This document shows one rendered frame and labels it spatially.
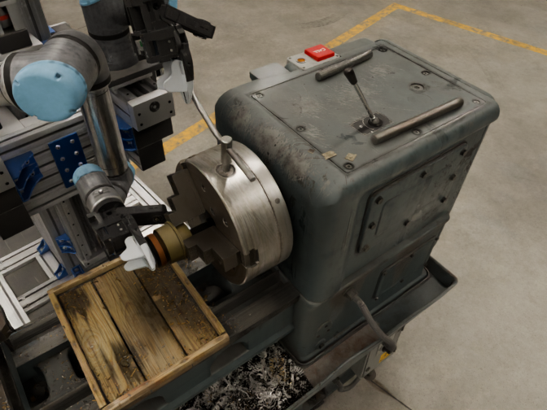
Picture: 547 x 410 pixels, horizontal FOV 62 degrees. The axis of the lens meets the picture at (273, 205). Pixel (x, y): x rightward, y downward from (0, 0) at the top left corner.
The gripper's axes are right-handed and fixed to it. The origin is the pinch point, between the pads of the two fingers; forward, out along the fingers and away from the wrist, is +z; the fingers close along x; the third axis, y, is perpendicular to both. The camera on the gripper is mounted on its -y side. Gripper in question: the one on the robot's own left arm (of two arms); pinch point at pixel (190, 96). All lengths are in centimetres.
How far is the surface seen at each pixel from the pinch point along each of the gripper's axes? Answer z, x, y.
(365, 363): 109, 0, -41
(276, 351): 80, -1, -8
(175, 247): 27.9, 5.6, 13.7
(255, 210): 21.8, 15.7, -1.4
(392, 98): 12.5, 11.5, -46.5
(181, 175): 15.9, -0.8, 6.1
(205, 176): 14.5, 7.8, 4.1
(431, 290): 87, 8, -66
